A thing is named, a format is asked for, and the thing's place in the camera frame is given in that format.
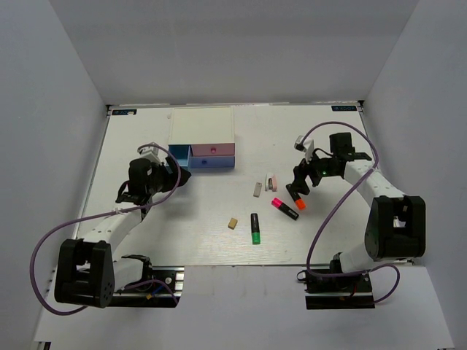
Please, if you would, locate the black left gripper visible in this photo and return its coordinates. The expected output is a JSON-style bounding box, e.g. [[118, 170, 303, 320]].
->
[[147, 156, 191, 195]]

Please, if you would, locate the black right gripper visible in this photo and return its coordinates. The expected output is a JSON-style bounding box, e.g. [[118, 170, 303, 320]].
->
[[290, 146, 339, 195]]

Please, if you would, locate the light blue drawer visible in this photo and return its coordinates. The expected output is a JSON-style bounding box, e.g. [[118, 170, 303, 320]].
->
[[169, 144, 192, 171]]

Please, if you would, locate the white eraser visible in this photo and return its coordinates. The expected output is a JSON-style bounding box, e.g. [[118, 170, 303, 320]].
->
[[253, 182, 262, 198]]

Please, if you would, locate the small yellow eraser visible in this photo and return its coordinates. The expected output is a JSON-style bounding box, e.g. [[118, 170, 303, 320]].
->
[[228, 218, 238, 230]]

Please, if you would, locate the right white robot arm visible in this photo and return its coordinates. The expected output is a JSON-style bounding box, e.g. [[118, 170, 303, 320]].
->
[[288, 133, 426, 291]]

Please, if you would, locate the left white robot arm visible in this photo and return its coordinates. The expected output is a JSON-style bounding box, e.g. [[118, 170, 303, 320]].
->
[[54, 152, 191, 308]]

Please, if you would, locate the dark blue drawer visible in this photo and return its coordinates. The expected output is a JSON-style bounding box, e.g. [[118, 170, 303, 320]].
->
[[188, 156, 235, 169]]

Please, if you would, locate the orange highlighter black body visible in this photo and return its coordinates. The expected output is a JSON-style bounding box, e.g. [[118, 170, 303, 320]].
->
[[286, 184, 306, 211]]

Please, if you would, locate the pink drawer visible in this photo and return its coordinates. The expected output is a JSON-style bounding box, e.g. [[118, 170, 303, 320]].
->
[[191, 143, 235, 157]]

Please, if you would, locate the pink highlighter black body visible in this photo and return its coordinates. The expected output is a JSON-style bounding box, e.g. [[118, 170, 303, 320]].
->
[[271, 198, 299, 220]]

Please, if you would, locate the white drawer organizer cabinet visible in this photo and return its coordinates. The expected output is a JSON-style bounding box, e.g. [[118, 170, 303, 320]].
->
[[168, 106, 235, 145]]

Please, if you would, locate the green highlighter black body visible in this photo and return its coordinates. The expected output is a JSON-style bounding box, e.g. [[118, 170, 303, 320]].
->
[[250, 213, 260, 245]]

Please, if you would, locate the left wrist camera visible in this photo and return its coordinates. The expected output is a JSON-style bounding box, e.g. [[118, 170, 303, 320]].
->
[[137, 142, 161, 166]]

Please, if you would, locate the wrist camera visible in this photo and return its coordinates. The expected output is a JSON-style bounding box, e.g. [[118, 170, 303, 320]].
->
[[137, 142, 161, 166], [294, 135, 314, 163]]

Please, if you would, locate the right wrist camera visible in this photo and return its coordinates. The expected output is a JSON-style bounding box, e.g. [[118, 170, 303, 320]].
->
[[294, 135, 314, 163]]

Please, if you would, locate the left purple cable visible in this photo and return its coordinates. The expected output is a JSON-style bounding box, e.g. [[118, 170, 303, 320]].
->
[[29, 144, 182, 316]]

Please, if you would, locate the purple cable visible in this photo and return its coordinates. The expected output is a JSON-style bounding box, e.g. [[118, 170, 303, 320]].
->
[[29, 144, 182, 316], [301, 121, 401, 306]]

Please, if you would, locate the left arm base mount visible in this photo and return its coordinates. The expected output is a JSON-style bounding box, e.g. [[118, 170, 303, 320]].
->
[[109, 254, 185, 308]]

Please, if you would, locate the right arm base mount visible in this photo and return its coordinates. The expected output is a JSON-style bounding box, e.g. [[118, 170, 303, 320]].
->
[[296, 270, 375, 310]]

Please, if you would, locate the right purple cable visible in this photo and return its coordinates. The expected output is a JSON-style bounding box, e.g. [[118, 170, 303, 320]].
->
[[301, 121, 401, 306]]

